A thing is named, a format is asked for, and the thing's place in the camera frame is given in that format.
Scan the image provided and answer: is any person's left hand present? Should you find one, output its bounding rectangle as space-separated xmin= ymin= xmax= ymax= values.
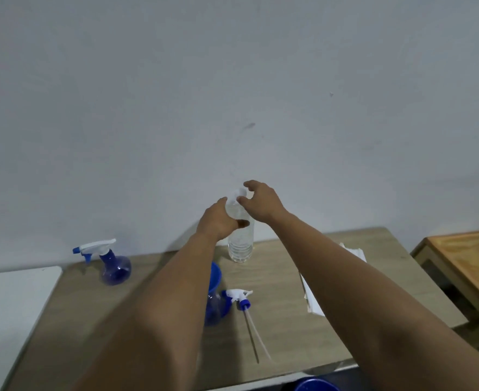
xmin=196 ymin=196 xmax=251 ymax=241

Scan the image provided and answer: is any person's right hand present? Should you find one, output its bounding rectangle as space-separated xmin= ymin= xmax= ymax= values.
xmin=237 ymin=180 xmax=289 ymax=224

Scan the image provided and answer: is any clear plastic water bottle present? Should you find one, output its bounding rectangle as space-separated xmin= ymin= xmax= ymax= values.
xmin=226 ymin=188 xmax=256 ymax=264

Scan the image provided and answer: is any person's left forearm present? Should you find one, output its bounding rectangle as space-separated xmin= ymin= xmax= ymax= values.
xmin=72 ymin=231 xmax=220 ymax=391

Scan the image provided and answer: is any person's right forearm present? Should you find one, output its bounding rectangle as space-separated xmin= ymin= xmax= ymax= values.
xmin=263 ymin=212 xmax=479 ymax=391

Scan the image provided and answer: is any blue funnel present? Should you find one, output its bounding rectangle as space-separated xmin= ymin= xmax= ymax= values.
xmin=210 ymin=262 xmax=223 ymax=298

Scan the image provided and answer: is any white spray head with tube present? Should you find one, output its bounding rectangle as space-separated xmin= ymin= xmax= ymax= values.
xmin=222 ymin=289 xmax=272 ymax=364

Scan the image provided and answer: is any blue open bottle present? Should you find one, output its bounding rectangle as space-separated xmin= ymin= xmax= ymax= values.
xmin=204 ymin=291 xmax=229 ymax=327

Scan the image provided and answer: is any white paper towel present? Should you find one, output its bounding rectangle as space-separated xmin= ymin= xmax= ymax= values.
xmin=299 ymin=242 xmax=367 ymax=316

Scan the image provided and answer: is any blue spray bottle white trigger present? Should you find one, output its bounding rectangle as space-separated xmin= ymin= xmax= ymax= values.
xmin=73 ymin=239 xmax=133 ymax=286

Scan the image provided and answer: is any blue round container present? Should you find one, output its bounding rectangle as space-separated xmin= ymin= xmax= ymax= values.
xmin=294 ymin=377 xmax=341 ymax=391

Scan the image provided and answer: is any wooden side table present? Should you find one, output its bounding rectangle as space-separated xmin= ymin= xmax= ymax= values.
xmin=410 ymin=229 xmax=479 ymax=347

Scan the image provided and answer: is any white table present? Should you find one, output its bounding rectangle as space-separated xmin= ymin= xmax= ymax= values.
xmin=0 ymin=266 xmax=63 ymax=391

